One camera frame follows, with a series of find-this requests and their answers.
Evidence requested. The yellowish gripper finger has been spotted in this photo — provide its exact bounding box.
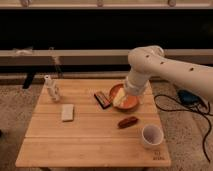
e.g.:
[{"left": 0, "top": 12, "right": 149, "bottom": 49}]
[{"left": 113, "top": 88, "right": 126, "bottom": 106}]

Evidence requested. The orange ceramic bowl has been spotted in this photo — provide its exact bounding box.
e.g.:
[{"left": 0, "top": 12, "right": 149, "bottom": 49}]
[{"left": 109, "top": 84, "right": 139, "bottom": 110}]

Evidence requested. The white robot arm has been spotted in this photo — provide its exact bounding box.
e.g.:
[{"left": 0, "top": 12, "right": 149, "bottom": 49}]
[{"left": 123, "top": 45, "right": 213, "bottom": 104}]

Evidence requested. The dark chocolate bar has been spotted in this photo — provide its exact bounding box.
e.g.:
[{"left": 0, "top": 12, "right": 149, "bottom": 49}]
[{"left": 94, "top": 91, "right": 111, "bottom": 109}]

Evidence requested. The brown sausage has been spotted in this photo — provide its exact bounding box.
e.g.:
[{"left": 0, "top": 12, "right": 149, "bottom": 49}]
[{"left": 118, "top": 116, "right": 138, "bottom": 129}]

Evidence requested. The wooden table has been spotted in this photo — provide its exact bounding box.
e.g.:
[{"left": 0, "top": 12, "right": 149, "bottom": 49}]
[{"left": 16, "top": 79, "right": 171, "bottom": 168}]

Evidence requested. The white paper cup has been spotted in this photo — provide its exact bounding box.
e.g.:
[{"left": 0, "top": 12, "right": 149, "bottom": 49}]
[{"left": 141, "top": 124, "right": 164, "bottom": 149}]

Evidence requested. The white rectangular sponge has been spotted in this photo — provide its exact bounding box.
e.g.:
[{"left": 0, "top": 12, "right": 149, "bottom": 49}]
[{"left": 61, "top": 104, "right": 74, "bottom": 122}]

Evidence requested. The blue power adapter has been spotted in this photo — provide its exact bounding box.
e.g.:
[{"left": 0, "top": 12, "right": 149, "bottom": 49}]
[{"left": 178, "top": 90, "right": 198, "bottom": 105}]

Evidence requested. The small white bottle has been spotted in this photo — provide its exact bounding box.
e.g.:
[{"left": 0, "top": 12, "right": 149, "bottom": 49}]
[{"left": 44, "top": 75, "right": 60, "bottom": 102}]

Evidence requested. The black cable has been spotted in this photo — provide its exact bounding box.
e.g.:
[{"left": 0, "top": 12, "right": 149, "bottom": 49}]
[{"left": 153, "top": 93, "right": 213, "bottom": 163}]

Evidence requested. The grey horizontal rail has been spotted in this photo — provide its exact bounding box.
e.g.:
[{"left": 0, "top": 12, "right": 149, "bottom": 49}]
[{"left": 0, "top": 49, "right": 213, "bottom": 66}]

